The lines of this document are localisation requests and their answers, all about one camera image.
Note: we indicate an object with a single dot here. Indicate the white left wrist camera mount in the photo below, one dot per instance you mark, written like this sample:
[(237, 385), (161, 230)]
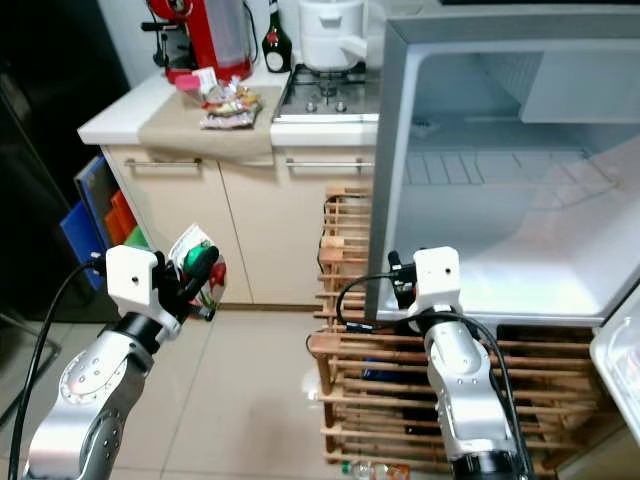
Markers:
[(130, 278)]

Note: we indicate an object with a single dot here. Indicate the silver mini fridge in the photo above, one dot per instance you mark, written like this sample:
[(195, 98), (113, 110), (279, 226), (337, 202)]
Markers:
[(390, 150)]

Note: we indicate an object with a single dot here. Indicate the beige counter mat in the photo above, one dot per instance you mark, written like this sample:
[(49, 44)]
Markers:
[(180, 135)]

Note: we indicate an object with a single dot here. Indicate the white kettle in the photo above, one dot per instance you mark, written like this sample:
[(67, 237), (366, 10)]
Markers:
[(330, 33)]

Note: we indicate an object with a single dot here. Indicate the white freezer compartment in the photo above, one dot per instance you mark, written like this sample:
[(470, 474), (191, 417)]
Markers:
[(580, 90)]

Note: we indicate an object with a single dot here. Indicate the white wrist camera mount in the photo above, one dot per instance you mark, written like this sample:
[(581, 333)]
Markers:
[(130, 278), (437, 275)]

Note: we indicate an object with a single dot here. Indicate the tall black refrigerator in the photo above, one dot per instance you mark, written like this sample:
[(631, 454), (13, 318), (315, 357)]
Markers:
[(40, 150)]

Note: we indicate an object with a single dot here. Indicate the small plastic bottle orange drink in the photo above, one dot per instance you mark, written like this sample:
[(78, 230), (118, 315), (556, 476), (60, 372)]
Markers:
[(375, 470)]

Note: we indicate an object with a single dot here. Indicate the bright blue cutting board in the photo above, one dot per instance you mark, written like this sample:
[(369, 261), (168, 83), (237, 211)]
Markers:
[(78, 245)]

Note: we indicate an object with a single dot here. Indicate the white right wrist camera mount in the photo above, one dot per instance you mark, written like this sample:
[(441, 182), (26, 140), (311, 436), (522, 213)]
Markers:
[(437, 275)]

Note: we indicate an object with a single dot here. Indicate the colourful snack bag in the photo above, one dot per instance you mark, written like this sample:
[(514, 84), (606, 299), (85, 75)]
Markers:
[(230, 106)]

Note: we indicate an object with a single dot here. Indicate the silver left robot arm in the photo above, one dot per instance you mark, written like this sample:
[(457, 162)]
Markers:
[(90, 390)]

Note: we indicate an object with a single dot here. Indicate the orange cutting board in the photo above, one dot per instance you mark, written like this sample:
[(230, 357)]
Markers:
[(118, 215)]

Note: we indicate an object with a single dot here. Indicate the small pink container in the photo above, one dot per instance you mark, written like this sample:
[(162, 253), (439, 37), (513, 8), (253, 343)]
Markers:
[(188, 82)]

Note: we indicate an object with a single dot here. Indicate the green cutting board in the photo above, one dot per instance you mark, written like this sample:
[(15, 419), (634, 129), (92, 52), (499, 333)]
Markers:
[(136, 238)]

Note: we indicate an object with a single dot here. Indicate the dark green bottle cream label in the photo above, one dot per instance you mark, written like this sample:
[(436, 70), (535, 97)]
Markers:
[(276, 48)]

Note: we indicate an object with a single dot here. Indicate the steel gas stove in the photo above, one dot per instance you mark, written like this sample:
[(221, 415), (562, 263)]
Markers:
[(325, 98)]

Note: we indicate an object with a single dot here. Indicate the large dark blue board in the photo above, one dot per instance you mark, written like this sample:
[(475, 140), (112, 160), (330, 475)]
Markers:
[(90, 180)]

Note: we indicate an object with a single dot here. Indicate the red coffee machine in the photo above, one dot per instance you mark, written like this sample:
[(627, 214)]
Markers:
[(210, 38)]

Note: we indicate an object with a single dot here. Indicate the white fridge door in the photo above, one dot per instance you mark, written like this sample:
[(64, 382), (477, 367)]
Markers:
[(620, 370)]

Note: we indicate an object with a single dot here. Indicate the white green snack packet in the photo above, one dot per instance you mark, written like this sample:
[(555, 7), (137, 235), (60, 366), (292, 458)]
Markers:
[(188, 243)]

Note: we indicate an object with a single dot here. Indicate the wooden slatted rack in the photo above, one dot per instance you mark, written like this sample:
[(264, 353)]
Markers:
[(360, 345)]

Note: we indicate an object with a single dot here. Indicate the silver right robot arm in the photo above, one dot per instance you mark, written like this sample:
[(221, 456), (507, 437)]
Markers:
[(460, 390)]

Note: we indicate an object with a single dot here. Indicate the beige kitchen cabinet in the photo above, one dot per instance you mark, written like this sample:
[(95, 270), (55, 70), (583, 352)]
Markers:
[(260, 230)]

